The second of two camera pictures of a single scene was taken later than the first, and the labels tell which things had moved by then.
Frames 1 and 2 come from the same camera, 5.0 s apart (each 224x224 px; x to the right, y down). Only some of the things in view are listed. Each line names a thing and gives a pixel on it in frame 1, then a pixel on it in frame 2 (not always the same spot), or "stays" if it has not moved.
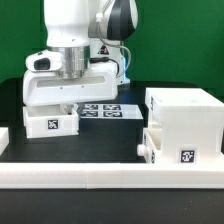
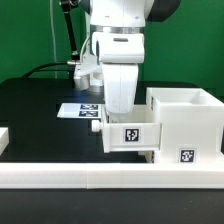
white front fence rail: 112,175 stays
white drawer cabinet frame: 191,121 stays
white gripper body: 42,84 to 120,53
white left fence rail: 4,138 stays
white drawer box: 50,120 to 133,132
